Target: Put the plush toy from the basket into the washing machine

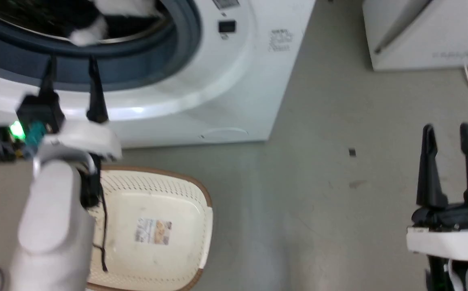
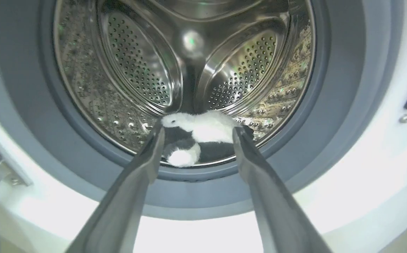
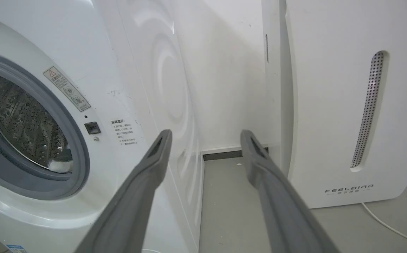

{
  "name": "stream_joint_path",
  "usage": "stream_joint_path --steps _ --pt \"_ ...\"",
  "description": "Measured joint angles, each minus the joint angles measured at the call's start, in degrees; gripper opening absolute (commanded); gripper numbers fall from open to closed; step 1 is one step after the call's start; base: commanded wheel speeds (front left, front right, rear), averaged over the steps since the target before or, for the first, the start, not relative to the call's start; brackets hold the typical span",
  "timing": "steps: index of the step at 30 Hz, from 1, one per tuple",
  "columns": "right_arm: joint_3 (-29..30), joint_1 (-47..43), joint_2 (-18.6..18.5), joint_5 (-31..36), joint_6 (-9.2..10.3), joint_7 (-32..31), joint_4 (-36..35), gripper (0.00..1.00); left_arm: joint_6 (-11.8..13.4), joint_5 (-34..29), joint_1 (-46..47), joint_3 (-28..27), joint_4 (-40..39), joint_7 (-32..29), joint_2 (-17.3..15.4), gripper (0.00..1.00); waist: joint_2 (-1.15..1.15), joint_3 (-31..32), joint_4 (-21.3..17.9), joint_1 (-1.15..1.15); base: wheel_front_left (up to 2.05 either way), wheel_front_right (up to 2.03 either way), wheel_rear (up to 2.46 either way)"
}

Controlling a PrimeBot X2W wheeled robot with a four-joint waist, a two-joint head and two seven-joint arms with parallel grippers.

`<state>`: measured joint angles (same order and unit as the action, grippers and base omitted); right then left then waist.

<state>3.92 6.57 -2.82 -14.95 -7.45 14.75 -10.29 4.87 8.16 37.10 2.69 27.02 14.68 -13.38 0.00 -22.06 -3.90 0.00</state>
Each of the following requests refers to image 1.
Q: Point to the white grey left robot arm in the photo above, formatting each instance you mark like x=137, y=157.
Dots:
x=52, y=226

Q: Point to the black and white laundry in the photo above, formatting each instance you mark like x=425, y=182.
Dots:
x=86, y=34

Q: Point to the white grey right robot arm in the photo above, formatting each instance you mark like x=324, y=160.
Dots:
x=464, y=277

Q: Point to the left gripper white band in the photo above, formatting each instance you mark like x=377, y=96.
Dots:
x=84, y=137

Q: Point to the white box appliance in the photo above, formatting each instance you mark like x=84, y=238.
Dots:
x=432, y=32

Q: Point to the printed sticker label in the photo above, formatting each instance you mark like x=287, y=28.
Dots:
x=153, y=231

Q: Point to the white front-load washing machine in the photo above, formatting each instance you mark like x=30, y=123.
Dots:
x=226, y=89

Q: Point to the cream laundry basket brown rim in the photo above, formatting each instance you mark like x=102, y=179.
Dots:
x=153, y=190

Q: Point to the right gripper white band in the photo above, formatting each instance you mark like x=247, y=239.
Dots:
x=452, y=238

